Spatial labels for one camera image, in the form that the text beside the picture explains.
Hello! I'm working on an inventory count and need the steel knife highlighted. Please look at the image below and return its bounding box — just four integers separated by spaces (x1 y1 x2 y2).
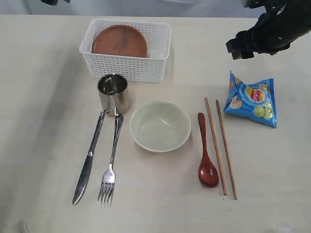
72 111 106 205

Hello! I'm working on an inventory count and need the shiny steel cup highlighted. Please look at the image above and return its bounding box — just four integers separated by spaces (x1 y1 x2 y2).
97 73 130 116

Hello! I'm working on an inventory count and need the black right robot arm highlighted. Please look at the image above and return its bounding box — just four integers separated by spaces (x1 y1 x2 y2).
226 0 311 60

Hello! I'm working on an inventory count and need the blue chips bag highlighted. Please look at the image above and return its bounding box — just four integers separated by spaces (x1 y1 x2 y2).
224 72 277 128

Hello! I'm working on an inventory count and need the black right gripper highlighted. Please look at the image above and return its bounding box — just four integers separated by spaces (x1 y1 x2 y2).
226 7 311 60

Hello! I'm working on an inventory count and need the steel fork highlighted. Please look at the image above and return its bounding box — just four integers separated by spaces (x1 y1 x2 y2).
98 115 124 203

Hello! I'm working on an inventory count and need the dark red wooden spoon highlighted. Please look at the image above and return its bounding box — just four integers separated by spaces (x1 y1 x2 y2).
197 113 219 188

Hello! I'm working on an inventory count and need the brown wooden plate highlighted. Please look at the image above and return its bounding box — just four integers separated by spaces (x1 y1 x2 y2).
92 25 148 58

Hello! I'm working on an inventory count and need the wooden chopstick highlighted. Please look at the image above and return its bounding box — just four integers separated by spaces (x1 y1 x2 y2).
204 97 227 196
215 100 238 200

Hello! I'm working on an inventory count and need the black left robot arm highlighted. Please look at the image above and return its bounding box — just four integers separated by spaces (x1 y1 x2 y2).
41 0 70 6

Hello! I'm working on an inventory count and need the cream ceramic bowl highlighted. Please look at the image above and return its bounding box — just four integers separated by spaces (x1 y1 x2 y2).
129 101 191 153

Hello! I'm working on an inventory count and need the white perforated plastic basket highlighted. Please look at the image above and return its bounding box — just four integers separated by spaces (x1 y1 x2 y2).
79 18 171 83

